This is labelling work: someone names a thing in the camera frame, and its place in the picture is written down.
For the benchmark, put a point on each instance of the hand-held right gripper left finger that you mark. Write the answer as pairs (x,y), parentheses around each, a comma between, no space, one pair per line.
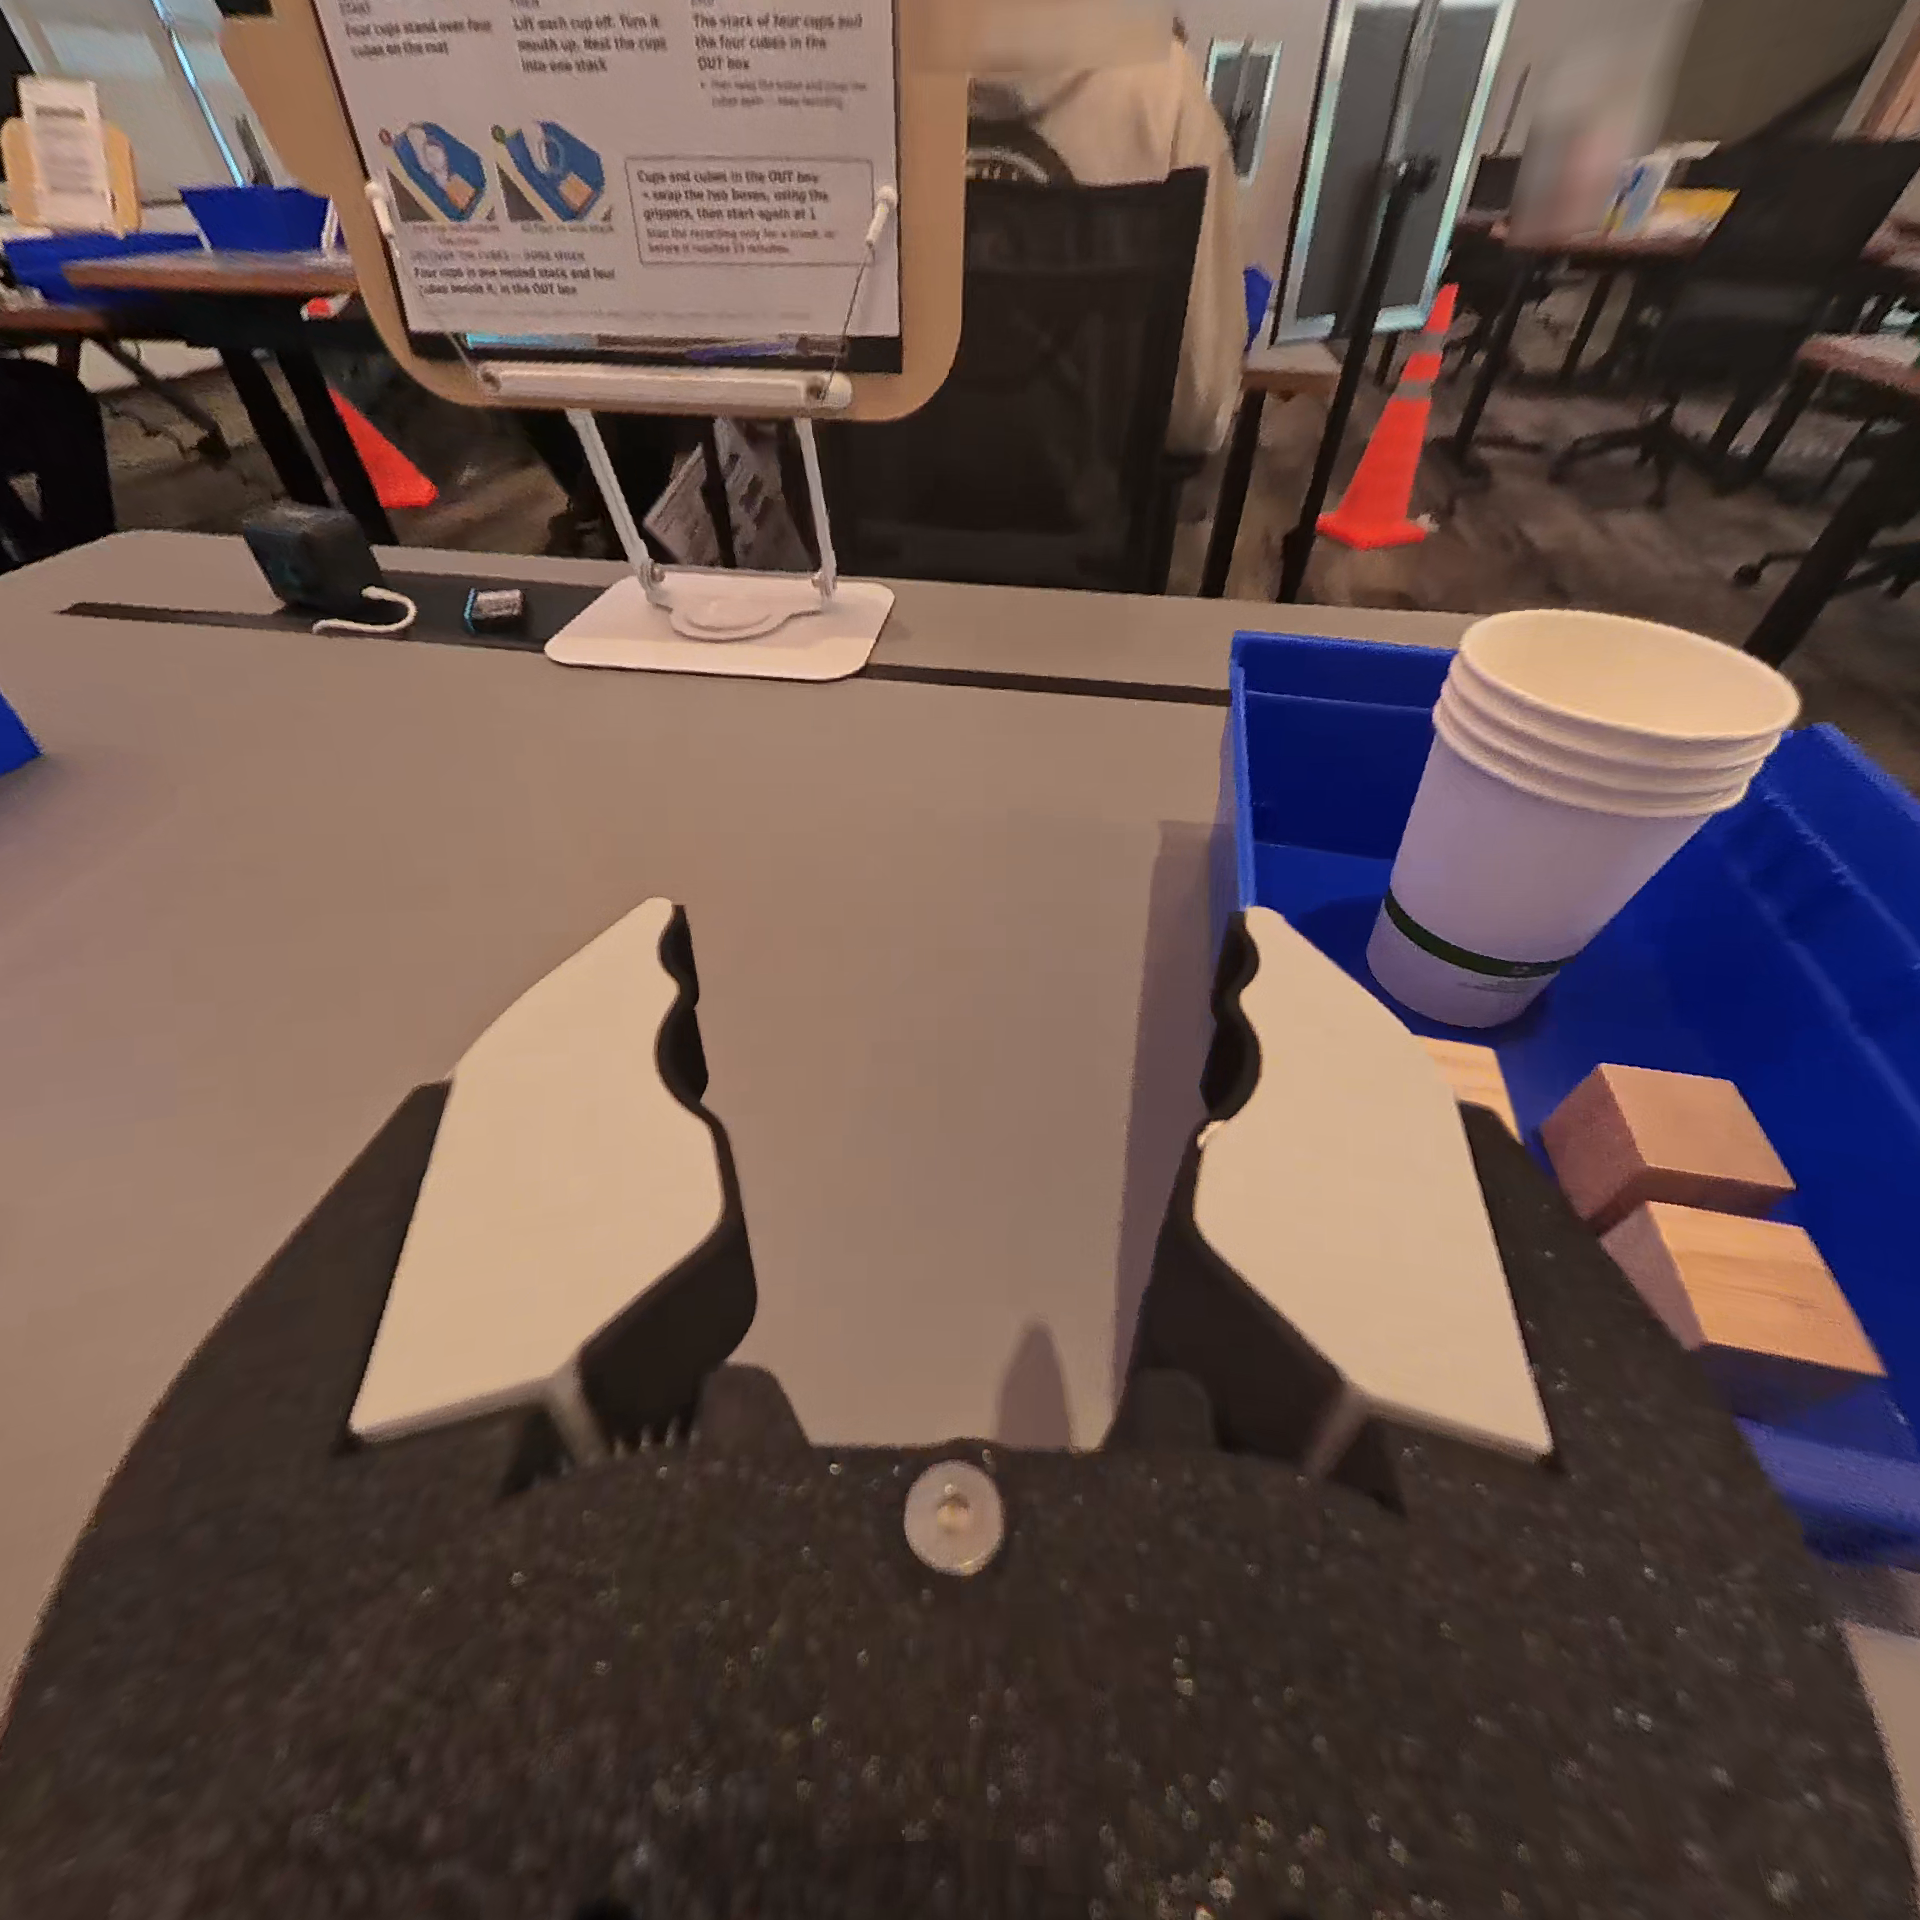
(557,1202)

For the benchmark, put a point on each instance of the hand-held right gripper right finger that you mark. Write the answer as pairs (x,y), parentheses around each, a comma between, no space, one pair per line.
(1349,1202)

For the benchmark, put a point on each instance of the wooden cube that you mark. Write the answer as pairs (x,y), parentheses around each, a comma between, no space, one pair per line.
(1651,1133)
(1477,1079)
(1757,1290)

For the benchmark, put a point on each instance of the blue plastic bin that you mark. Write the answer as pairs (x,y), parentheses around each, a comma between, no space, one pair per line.
(14,739)
(91,263)
(255,218)
(1799,932)

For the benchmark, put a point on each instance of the white document stand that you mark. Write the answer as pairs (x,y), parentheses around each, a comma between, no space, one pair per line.
(721,638)

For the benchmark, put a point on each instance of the small black battery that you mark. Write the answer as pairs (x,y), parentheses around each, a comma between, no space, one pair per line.
(494,604)

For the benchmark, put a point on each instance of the printed paper sheet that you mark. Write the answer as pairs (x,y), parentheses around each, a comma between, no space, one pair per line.
(751,495)

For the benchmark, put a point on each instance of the orange traffic cone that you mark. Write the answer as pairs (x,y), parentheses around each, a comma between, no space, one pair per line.
(383,452)
(1395,436)

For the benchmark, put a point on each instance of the black tripod stand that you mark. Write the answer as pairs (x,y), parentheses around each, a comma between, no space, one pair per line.
(1358,346)

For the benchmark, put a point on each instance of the wooden table with black legs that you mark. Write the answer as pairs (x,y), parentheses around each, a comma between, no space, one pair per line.
(211,276)
(1862,368)

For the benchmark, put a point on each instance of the black office chair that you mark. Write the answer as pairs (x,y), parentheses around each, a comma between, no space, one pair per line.
(1757,270)

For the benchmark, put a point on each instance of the metal framed glass panel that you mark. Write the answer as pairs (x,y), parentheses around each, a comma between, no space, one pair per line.
(1395,150)

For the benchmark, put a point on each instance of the instruction sheet on board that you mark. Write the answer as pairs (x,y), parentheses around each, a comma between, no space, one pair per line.
(932,182)

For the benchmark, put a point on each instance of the printed instruction sheet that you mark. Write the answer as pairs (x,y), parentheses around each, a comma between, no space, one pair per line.
(629,91)

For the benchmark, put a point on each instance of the wooden leaflet holder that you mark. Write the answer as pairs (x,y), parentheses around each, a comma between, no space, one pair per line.
(60,150)

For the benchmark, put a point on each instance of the small black action camera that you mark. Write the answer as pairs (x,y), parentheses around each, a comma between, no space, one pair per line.
(307,552)

